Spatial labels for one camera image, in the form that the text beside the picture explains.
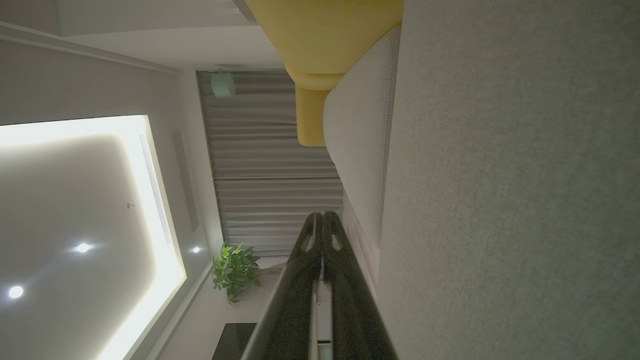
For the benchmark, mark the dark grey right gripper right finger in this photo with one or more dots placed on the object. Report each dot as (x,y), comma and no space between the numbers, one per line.
(355,320)

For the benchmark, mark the black flat screen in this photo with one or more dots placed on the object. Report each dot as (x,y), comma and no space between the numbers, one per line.
(234,342)

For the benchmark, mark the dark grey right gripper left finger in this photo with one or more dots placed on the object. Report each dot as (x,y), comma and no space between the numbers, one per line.
(287,310)

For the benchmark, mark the mint green lamp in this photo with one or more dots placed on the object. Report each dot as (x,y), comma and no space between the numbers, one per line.
(222,84)

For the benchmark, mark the green potted plant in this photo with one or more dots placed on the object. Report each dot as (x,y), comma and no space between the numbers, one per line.
(234,272)

